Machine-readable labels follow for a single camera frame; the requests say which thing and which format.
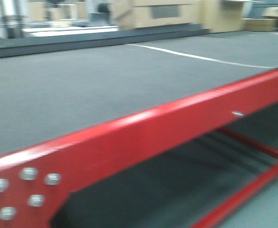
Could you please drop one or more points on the dark grey table mat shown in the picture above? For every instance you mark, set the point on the dark grey table mat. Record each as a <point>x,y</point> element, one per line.
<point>45,96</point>

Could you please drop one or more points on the red metal table frame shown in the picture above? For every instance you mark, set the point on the red metal table frame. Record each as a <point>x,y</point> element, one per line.
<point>35,182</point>

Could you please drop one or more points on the cardboard box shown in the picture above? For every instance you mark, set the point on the cardboard box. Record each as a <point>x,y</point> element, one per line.
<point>136,14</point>

